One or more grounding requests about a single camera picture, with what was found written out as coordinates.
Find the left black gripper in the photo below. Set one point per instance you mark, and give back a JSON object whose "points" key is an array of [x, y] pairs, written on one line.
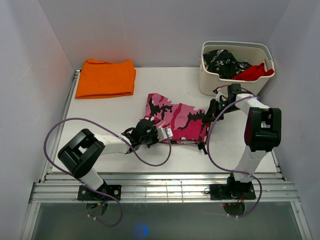
{"points": [[153, 130]]}

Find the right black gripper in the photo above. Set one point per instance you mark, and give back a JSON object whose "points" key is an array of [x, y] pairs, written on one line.
{"points": [[212, 112]]}

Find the pink camouflage trousers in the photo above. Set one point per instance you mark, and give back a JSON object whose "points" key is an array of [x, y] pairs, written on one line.
{"points": [[185, 121]]}

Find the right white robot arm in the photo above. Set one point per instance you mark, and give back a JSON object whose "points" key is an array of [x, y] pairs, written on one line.
{"points": [[262, 133]]}

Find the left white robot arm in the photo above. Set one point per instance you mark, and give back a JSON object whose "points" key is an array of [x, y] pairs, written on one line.
{"points": [[80, 154]]}

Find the red trousers in basket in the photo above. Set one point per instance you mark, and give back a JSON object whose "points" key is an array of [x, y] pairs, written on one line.
{"points": [[253, 73]]}

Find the black white patterned trousers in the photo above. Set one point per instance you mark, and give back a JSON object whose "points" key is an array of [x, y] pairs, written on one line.
{"points": [[223, 63]]}

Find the folded orange trousers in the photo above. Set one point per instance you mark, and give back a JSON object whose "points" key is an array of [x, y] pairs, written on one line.
{"points": [[101, 79]]}

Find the cream plastic laundry basket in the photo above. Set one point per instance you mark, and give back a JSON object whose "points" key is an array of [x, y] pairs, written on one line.
{"points": [[253, 53]]}

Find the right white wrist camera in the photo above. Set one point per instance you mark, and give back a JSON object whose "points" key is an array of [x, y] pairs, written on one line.
{"points": [[219, 96]]}

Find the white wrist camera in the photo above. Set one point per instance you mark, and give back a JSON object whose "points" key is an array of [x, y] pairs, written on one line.
{"points": [[164, 132], [219, 96]]}

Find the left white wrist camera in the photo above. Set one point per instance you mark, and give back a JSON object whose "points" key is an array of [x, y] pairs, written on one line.
{"points": [[164, 132]]}

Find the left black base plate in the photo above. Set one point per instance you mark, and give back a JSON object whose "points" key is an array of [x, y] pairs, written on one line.
{"points": [[84, 194]]}

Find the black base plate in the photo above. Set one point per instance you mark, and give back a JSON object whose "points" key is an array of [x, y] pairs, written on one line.
{"points": [[232, 192], [84, 194]]}

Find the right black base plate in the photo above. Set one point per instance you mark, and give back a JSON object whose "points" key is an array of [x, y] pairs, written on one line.
{"points": [[232, 192]]}

